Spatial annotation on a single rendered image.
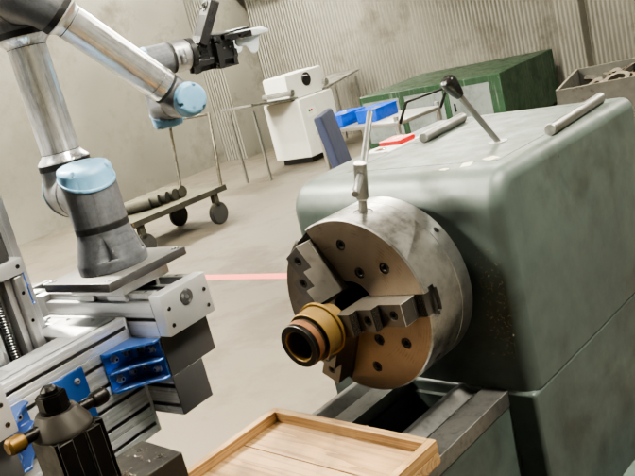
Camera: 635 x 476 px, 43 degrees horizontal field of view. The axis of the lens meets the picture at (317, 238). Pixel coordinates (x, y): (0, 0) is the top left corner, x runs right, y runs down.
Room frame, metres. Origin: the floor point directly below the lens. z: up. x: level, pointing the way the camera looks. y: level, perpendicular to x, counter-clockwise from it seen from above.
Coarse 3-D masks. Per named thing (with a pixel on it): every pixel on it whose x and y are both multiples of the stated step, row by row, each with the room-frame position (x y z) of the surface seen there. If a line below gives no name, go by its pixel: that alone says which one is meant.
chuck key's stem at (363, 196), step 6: (354, 162) 1.28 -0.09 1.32; (360, 162) 1.28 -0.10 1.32; (366, 162) 1.28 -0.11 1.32; (354, 168) 1.28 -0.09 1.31; (360, 168) 1.27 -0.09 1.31; (366, 168) 1.28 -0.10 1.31; (354, 174) 1.28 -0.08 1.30; (366, 174) 1.28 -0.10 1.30; (354, 180) 1.29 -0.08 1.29; (366, 180) 1.28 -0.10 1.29; (366, 186) 1.28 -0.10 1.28; (360, 192) 1.28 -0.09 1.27; (366, 192) 1.28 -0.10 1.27; (360, 198) 1.28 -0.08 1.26; (366, 198) 1.28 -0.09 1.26; (360, 204) 1.29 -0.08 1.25; (366, 204) 1.29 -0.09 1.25; (360, 210) 1.29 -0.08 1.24; (366, 210) 1.29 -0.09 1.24
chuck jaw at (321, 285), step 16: (304, 240) 1.34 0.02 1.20; (288, 256) 1.32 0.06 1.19; (304, 256) 1.29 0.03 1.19; (320, 256) 1.31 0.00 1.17; (304, 272) 1.27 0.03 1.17; (320, 272) 1.28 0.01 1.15; (336, 272) 1.30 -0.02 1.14; (304, 288) 1.27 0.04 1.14; (320, 288) 1.26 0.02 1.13; (336, 288) 1.27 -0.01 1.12; (304, 304) 1.25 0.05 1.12
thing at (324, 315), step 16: (320, 304) 1.21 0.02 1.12; (304, 320) 1.19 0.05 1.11; (320, 320) 1.18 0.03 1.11; (336, 320) 1.19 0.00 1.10; (288, 336) 1.20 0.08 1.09; (304, 336) 1.16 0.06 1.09; (320, 336) 1.17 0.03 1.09; (336, 336) 1.18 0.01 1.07; (288, 352) 1.20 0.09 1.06; (304, 352) 1.21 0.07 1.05; (320, 352) 1.16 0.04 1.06; (336, 352) 1.21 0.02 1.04
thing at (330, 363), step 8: (352, 344) 1.28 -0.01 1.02; (344, 352) 1.27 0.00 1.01; (352, 352) 1.29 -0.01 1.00; (328, 360) 1.24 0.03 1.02; (336, 360) 1.25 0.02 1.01; (344, 360) 1.28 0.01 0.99; (352, 360) 1.30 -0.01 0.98; (328, 368) 1.30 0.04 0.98; (336, 368) 1.28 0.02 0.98; (344, 368) 1.28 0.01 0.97; (352, 368) 1.31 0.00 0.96; (328, 376) 1.30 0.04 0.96; (336, 376) 1.29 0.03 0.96; (344, 376) 1.29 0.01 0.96
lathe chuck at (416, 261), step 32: (320, 224) 1.31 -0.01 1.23; (352, 224) 1.25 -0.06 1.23; (384, 224) 1.25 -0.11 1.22; (416, 224) 1.27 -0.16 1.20; (352, 256) 1.27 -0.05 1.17; (384, 256) 1.22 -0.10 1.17; (416, 256) 1.21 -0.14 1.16; (288, 288) 1.39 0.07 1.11; (352, 288) 1.35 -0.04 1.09; (384, 288) 1.23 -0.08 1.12; (416, 288) 1.18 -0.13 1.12; (448, 288) 1.21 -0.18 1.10; (416, 320) 1.19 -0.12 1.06; (448, 320) 1.21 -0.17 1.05; (384, 352) 1.25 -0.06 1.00; (416, 352) 1.21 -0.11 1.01; (384, 384) 1.27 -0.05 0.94
